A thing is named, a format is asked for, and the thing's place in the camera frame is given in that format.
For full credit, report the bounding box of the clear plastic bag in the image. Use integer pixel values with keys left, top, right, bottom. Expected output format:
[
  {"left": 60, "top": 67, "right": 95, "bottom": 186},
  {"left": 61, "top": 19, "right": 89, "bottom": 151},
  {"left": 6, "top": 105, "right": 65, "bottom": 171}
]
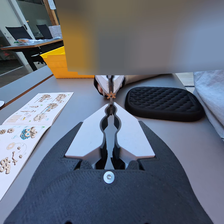
[{"left": 15, "top": 38, "right": 43, "bottom": 45}]

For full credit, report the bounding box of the black honeycomb cushion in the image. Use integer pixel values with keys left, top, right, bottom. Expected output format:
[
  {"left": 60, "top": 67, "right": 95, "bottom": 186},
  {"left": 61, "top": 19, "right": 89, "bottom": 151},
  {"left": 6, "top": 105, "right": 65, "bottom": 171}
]
[{"left": 125, "top": 87, "right": 205, "bottom": 122}]

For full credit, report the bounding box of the stack of white boxes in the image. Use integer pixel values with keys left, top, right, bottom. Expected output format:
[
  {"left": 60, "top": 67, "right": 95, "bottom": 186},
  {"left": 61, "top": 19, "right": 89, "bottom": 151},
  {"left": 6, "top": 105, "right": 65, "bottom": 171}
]
[{"left": 48, "top": 25, "right": 61, "bottom": 38}]

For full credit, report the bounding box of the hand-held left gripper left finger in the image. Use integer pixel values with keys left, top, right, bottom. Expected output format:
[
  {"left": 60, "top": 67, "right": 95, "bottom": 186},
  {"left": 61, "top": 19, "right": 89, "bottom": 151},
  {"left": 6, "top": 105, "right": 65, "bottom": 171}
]
[{"left": 65, "top": 103, "right": 111, "bottom": 170}]

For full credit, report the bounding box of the black mesh chair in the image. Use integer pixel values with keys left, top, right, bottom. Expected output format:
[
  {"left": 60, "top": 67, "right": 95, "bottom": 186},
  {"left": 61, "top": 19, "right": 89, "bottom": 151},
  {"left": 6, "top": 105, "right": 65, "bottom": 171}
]
[
  {"left": 36, "top": 24, "right": 53, "bottom": 39},
  {"left": 5, "top": 26, "right": 33, "bottom": 40}
]

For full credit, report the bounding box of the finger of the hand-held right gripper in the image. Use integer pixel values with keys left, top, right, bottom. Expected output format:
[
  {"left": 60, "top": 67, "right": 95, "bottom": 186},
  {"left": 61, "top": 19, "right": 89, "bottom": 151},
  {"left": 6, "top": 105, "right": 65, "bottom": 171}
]
[
  {"left": 112, "top": 75, "right": 125, "bottom": 93},
  {"left": 95, "top": 75, "right": 110, "bottom": 96}
]

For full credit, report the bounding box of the background desk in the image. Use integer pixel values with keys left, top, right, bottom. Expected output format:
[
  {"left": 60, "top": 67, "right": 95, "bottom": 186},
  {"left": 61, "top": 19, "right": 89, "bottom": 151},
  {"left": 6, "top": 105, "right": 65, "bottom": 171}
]
[{"left": 0, "top": 38, "right": 63, "bottom": 71}]

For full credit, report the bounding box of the assembly instruction booklet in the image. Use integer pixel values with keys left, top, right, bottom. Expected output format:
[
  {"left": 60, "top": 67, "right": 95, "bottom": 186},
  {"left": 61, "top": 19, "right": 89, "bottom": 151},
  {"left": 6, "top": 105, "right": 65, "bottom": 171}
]
[{"left": 0, "top": 92, "right": 74, "bottom": 201}]

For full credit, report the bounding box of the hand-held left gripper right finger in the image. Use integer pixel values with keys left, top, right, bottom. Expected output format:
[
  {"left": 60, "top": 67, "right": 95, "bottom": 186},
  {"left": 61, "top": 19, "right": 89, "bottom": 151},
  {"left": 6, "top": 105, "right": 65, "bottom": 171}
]
[{"left": 112, "top": 102, "right": 156, "bottom": 170}]

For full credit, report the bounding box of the person's right forearm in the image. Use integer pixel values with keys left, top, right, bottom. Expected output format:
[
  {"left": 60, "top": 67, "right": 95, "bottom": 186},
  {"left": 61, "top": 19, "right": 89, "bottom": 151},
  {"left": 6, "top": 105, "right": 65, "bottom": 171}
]
[{"left": 125, "top": 74, "right": 161, "bottom": 85}]

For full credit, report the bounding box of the yellow plastic bin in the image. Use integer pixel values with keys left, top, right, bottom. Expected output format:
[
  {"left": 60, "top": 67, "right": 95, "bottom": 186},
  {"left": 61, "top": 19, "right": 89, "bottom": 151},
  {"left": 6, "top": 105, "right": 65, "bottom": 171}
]
[{"left": 40, "top": 46, "right": 95, "bottom": 79}]

